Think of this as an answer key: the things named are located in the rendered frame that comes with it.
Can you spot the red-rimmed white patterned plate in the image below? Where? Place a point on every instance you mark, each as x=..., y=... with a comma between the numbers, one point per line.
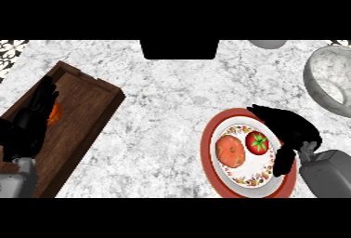
x=244, y=179

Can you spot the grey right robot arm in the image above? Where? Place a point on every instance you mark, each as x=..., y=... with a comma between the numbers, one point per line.
x=325, y=172

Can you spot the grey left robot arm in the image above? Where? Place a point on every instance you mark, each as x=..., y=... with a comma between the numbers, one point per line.
x=17, y=178

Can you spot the red tomato with green stem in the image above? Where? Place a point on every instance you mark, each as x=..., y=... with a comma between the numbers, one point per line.
x=259, y=142

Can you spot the black appliance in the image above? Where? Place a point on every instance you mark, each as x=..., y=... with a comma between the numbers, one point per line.
x=179, y=49

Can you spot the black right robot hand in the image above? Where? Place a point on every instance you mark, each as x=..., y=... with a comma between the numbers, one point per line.
x=293, y=125

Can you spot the orange round vegetable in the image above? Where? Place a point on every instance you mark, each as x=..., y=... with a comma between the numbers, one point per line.
x=231, y=151

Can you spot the grey round object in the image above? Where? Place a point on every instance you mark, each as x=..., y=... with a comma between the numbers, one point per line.
x=268, y=44

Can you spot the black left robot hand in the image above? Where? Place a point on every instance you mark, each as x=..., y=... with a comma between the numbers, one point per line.
x=29, y=124

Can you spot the white marble bowl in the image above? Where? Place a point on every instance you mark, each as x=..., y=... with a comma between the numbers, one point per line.
x=327, y=77

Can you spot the orange fruit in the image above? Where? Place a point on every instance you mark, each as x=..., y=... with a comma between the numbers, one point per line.
x=55, y=114

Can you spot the brown wooden drawer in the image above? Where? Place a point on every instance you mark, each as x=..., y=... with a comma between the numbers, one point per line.
x=55, y=130

